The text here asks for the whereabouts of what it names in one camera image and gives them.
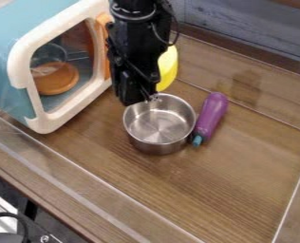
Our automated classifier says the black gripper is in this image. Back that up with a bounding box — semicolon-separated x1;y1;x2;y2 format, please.
106;10;172;106

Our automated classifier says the yellow toy banana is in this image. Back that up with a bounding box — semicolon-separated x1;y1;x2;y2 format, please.
156;46;178;92

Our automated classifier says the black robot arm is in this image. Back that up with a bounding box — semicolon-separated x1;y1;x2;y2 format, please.
106;0;177;106

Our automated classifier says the silver metal pot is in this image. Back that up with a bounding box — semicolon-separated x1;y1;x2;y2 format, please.
122;93;195;155

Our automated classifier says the purple toy eggplant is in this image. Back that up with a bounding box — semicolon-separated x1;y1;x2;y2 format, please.
191;92;229;147

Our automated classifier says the orange plate in microwave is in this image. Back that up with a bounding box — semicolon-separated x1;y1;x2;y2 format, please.
31;62;79;96

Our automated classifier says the blue white toy microwave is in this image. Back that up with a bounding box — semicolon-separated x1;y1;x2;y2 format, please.
0;0;111;134

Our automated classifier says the black cable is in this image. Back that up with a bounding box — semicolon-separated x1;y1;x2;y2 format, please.
0;212;31;243

